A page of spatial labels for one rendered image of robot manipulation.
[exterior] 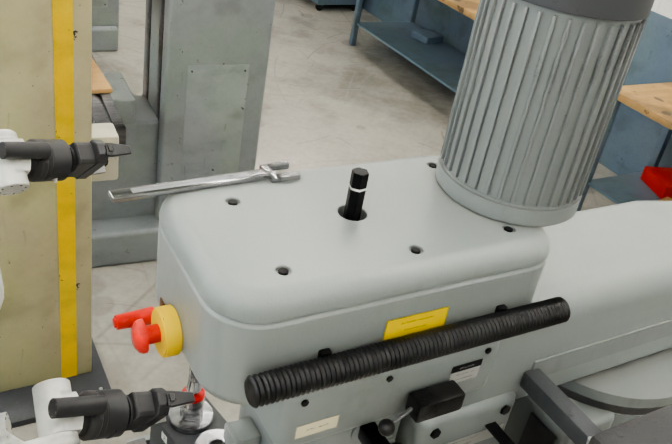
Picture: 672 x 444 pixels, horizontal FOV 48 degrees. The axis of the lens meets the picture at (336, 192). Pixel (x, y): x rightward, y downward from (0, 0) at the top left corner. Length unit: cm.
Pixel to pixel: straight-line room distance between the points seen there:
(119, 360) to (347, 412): 255
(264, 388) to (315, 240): 18
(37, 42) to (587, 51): 195
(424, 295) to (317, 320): 14
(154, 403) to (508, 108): 91
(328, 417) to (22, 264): 212
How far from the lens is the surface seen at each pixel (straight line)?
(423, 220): 96
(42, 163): 164
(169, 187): 93
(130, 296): 380
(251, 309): 78
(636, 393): 137
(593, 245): 130
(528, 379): 119
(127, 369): 343
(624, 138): 607
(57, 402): 141
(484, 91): 96
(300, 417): 94
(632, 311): 130
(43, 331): 318
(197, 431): 164
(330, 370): 84
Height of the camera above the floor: 237
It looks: 29 degrees down
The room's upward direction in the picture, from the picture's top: 10 degrees clockwise
